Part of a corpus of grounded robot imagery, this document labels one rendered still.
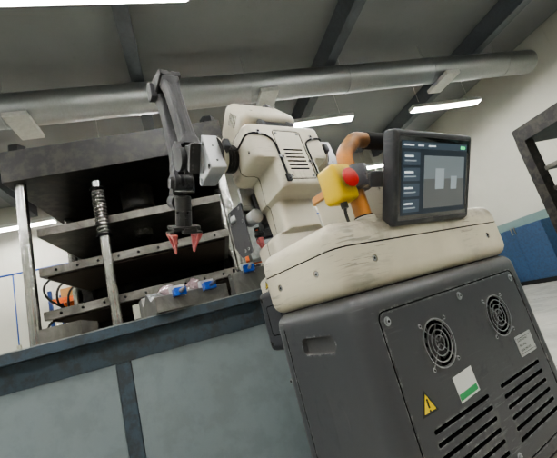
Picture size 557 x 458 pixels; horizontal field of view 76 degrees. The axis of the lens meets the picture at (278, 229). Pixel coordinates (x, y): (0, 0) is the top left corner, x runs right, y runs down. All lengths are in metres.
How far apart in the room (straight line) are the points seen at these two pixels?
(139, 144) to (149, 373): 1.49
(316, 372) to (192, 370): 0.78
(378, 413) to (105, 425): 1.05
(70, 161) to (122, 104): 2.64
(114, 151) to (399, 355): 2.14
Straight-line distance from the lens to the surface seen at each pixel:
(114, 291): 2.27
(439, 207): 0.79
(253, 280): 1.42
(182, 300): 1.33
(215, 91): 5.12
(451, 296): 0.76
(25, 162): 2.61
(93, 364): 1.46
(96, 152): 2.49
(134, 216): 2.42
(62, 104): 5.15
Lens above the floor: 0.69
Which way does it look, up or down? 13 degrees up
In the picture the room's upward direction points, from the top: 15 degrees counter-clockwise
